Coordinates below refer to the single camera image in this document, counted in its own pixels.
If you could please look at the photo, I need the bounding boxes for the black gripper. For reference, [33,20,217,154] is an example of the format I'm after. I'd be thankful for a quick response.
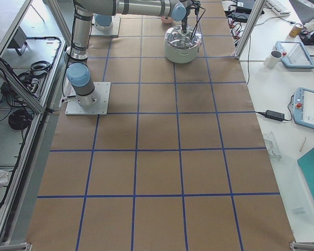
[182,0,199,33]

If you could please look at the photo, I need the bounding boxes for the glass pot lid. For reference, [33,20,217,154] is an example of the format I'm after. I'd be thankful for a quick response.
[164,25,202,49]

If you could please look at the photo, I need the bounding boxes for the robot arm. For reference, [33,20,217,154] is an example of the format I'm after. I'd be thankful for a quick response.
[66,1,192,108]
[85,1,187,21]

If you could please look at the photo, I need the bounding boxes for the mint green cooking pot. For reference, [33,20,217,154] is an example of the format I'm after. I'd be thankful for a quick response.
[163,25,202,64]

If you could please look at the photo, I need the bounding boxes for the pink bowl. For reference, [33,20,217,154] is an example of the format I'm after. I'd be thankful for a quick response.
[160,16,173,24]

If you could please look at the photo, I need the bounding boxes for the black electronics box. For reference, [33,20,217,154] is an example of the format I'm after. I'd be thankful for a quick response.
[233,0,255,14]

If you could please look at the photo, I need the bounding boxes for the white mug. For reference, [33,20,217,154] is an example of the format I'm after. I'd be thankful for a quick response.
[263,50,283,69]

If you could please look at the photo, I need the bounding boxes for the white keyboard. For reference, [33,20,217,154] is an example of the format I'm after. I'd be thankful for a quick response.
[266,0,290,16]

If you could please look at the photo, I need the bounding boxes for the yellow can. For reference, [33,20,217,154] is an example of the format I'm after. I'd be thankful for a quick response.
[288,24,303,38]

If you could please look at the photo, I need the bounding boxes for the upper teach pendant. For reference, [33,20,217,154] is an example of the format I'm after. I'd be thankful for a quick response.
[275,41,314,69]

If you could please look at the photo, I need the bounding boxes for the teach pendant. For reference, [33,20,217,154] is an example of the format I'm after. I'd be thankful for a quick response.
[275,41,314,69]
[293,87,314,129]

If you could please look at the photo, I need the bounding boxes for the black power adapter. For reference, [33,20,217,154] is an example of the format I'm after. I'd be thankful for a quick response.
[256,110,291,122]

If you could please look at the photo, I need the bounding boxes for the clear plastic box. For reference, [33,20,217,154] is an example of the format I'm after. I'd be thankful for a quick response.
[263,132,282,159]

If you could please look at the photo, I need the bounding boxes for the lower teach pendant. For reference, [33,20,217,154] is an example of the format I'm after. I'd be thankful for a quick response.
[293,87,314,129]

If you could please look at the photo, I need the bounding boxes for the small black stand box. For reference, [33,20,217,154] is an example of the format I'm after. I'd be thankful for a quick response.
[7,26,28,56]

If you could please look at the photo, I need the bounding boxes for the black braided cable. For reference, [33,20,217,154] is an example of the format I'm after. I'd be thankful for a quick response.
[190,0,207,37]

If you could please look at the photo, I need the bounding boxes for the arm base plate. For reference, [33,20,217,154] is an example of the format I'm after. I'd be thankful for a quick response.
[91,14,121,37]
[65,82,111,116]

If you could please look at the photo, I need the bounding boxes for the aluminium frame post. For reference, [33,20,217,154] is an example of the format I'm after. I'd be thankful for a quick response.
[234,0,266,60]

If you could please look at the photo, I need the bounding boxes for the coiled black cable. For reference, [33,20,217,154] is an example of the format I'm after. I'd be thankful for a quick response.
[7,108,33,131]

